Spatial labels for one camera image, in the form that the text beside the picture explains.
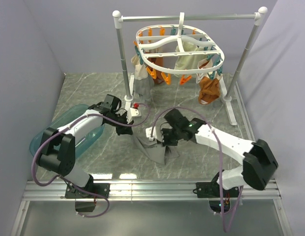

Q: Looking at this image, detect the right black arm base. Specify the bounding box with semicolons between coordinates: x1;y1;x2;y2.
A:
193;181;231;213

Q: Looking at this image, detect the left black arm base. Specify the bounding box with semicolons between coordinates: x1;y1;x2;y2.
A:
64;183;110;213

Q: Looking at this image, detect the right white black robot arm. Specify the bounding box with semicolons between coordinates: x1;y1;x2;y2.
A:
162;109;278;197

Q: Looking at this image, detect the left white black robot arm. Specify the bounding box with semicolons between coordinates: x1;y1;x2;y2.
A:
31;94;133;198

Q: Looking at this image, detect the grey beige hanging underwear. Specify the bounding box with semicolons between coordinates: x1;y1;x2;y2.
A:
131;55;154;103

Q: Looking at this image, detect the orange front clip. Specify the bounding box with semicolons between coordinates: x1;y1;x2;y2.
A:
179;75;192;85

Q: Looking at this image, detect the rust hanging underwear back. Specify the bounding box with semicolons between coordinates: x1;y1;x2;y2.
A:
148;50;166;86

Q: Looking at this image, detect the orange hanging underwear right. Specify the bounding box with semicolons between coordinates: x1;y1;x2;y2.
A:
198;77;221;105

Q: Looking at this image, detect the cream hanging underwear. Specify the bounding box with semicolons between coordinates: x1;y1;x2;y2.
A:
174;42;208;70

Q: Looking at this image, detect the white oval clip hanger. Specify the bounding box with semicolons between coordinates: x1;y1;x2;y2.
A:
136;12;224;75

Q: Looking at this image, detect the teal plastic basin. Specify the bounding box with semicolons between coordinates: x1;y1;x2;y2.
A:
28;104;105;170

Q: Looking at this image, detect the silver white drying rack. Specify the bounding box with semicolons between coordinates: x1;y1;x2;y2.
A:
112;6;268;126

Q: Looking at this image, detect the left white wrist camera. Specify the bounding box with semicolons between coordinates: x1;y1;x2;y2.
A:
127;108;141;124

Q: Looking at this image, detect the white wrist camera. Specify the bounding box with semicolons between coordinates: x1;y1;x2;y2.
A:
127;108;141;124
145;126;163;142

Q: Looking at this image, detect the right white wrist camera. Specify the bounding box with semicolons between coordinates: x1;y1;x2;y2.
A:
145;126;163;142

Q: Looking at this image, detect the aluminium mounting rail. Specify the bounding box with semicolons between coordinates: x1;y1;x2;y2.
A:
22;179;281;201

